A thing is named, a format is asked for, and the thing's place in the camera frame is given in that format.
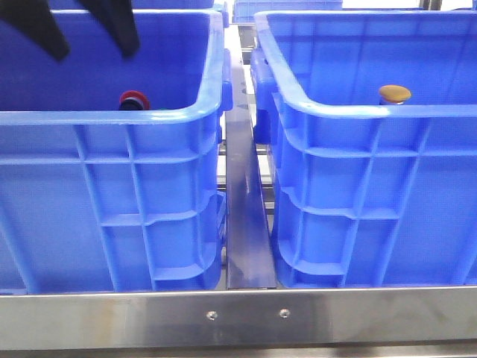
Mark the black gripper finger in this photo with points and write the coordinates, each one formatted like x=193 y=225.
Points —
x=34 y=19
x=118 y=20

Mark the red push button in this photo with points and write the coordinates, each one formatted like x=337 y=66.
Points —
x=134 y=100

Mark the yellow push button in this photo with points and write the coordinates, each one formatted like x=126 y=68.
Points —
x=392 y=94

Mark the rear left blue bin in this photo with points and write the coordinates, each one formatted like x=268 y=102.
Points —
x=219 y=6

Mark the rear right blue bin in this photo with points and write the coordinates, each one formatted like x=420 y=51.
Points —
x=244 y=11

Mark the left blue plastic bin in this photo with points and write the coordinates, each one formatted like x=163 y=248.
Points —
x=97 y=199

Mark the blue plastic bin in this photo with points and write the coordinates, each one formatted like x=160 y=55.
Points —
x=97 y=199
x=370 y=195

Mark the steel divider bar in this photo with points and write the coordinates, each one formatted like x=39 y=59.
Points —
x=250 y=263

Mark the right blue plastic bin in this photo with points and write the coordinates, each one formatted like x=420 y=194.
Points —
x=370 y=195

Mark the left rail screw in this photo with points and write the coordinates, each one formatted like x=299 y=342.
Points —
x=212 y=315

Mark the rail screw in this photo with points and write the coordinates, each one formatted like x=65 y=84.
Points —
x=284 y=313
x=212 y=315

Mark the right rail screw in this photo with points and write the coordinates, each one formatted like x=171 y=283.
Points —
x=284 y=313

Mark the steel front rail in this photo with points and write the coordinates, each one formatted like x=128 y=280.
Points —
x=245 y=317

